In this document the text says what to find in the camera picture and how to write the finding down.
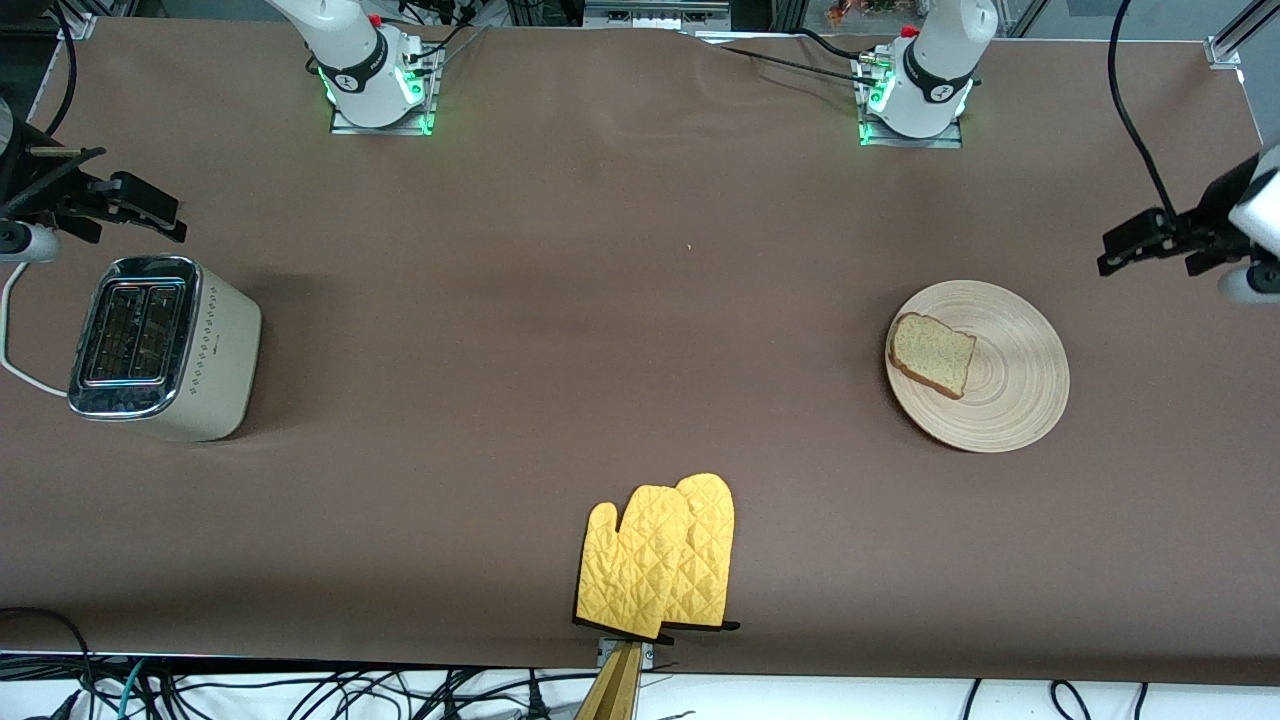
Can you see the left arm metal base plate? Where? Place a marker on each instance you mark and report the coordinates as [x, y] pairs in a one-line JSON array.
[[875, 135]]

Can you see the cream and chrome toaster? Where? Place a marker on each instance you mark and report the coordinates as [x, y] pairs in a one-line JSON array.
[[215, 350]]

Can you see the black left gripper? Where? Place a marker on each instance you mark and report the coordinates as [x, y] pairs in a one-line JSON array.
[[1207, 222]]

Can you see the brown bread slice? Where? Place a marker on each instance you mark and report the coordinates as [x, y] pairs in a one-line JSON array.
[[930, 355]]

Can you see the brass coloured bar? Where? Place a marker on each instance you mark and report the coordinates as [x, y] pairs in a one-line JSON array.
[[615, 690]]

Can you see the metal table corner bracket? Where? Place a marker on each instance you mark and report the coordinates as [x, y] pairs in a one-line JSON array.
[[78, 25], [1222, 52]]

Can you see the yellow quilted oven mitt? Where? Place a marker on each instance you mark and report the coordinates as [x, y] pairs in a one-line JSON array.
[[635, 570], [712, 540]]

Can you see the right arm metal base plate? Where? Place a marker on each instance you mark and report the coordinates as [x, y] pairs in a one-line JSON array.
[[425, 100]]

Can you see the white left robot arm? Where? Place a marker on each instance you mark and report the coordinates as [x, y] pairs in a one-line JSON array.
[[935, 70]]

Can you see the small metal bracket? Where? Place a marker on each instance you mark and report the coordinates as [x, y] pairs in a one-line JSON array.
[[648, 655]]

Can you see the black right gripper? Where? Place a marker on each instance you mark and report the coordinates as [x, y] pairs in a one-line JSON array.
[[42, 188]]

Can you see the round wooden plate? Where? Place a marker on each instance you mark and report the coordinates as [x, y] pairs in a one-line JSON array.
[[1010, 390]]

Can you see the aluminium profile frame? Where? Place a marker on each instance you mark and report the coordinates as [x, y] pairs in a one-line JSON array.
[[650, 15]]

